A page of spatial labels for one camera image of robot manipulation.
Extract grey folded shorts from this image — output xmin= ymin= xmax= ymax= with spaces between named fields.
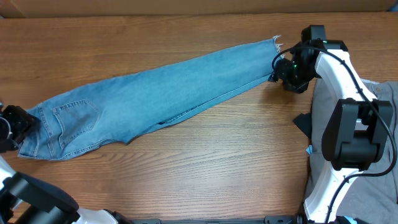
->
xmin=305 ymin=79 xmax=397 ymax=223

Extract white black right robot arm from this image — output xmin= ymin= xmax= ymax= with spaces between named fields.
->
xmin=264 ymin=25 xmax=397 ymax=223

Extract black cloth piece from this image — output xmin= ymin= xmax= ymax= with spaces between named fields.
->
xmin=292 ymin=113 xmax=312 ymax=139

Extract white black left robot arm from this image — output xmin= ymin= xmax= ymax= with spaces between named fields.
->
xmin=1 ymin=105 xmax=132 ymax=224

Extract light blue denim jeans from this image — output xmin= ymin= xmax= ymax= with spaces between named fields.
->
xmin=18 ymin=39 xmax=280 ymax=161

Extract brown cardboard back panel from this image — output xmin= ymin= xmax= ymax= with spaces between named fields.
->
xmin=1 ymin=0 xmax=395 ymax=18

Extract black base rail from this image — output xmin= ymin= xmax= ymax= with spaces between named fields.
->
xmin=131 ymin=215 xmax=307 ymax=224

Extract small blue tag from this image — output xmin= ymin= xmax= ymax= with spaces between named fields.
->
xmin=306 ymin=145 xmax=313 ymax=155

